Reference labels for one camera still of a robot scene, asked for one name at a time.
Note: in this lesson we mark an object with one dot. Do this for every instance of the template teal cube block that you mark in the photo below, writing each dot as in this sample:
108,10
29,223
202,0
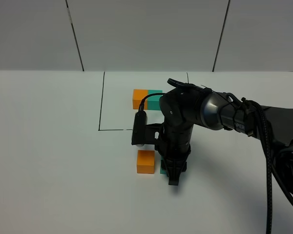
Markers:
152,103

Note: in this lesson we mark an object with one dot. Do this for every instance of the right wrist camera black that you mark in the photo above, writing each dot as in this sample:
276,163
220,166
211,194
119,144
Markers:
144,133

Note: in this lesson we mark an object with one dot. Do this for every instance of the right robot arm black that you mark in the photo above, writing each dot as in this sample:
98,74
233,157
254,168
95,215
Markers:
187,105

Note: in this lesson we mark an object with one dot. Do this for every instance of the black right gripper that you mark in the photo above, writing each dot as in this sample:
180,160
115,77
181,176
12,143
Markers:
175,142

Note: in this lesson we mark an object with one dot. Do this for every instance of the template orange cube block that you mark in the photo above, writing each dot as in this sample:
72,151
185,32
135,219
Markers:
138,95

